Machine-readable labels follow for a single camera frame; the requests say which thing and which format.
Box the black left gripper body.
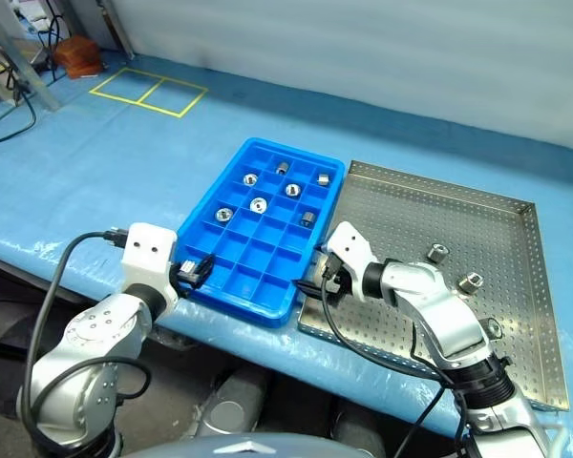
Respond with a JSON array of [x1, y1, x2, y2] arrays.
[[169, 257, 204, 300]]

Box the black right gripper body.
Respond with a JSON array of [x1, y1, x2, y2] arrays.
[[313, 252, 353, 301]]

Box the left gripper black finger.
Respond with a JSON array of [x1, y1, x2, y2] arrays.
[[196, 254, 217, 289]]

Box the blue plastic compartment tray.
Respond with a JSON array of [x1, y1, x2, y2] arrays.
[[176, 136, 348, 329]]

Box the perforated steel tray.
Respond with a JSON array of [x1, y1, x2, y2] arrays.
[[296, 159, 572, 411]]

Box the grey rounded shape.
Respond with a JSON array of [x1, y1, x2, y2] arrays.
[[331, 409, 388, 458], [190, 366, 273, 438]]

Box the blue plastic table cover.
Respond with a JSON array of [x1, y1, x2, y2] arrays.
[[0, 52, 573, 438]]

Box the grey robot torso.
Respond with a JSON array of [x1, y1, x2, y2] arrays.
[[123, 431, 383, 458]]

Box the orange brown box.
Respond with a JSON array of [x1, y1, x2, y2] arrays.
[[53, 35, 105, 80]]

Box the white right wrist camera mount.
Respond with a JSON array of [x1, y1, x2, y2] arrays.
[[324, 221, 381, 301]]

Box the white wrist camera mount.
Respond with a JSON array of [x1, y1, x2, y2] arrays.
[[324, 221, 381, 301], [121, 221, 179, 298]]

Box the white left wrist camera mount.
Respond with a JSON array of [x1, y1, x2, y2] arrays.
[[121, 221, 179, 298]]

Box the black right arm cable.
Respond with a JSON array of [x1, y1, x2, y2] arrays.
[[320, 255, 474, 458]]

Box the black background cable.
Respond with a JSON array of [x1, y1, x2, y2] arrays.
[[0, 83, 38, 148], [37, 13, 66, 85]]

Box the grey metal frame post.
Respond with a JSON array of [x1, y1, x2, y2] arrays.
[[0, 0, 61, 112], [102, 0, 138, 61]]

